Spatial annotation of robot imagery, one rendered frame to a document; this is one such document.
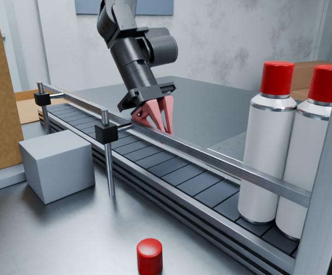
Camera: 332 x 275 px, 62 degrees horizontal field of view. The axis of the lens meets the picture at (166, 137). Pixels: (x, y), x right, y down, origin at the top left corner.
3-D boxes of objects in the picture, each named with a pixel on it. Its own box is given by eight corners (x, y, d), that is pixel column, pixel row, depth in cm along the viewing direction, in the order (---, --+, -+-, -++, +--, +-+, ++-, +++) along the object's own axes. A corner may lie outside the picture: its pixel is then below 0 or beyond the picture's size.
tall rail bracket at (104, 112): (141, 186, 54) (138, 105, 47) (109, 201, 49) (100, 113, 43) (132, 180, 56) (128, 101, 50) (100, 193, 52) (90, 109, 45)
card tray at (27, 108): (89, 110, 101) (88, 99, 99) (12, 126, 85) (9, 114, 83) (57, 95, 121) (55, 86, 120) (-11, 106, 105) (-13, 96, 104)
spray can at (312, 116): (318, 222, 37) (359, 65, 29) (318, 249, 32) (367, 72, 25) (276, 211, 39) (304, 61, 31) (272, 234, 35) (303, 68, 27)
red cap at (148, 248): (149, 281, 34) (149, 261, 33) (131, 265, 36) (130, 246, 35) (168, 264, 36) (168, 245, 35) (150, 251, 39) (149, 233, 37)
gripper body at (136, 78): (178, 89, 52) (162, 55, 53) (134, 99, 46) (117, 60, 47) (161, 105, 57) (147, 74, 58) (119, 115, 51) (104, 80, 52)
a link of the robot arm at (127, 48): (105, 53, 54) (111, 34, 49) (135, 47, 58) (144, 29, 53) (118, 83, 53) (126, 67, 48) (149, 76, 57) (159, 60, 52)
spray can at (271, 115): (283, 215, 38) (314, 63, 30) (260, 231, 35) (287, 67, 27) (252, 197, 42) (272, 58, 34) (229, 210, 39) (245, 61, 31)
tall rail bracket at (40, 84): (74, 141, 74) (65, 79, 68) (47, 148, 70) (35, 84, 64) (69, 137, 77) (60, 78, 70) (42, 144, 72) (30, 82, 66)
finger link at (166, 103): (190, 130, 49) (168, 85, 51) (159, 141, 45) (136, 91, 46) (170, 143, 55) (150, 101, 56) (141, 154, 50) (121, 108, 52)
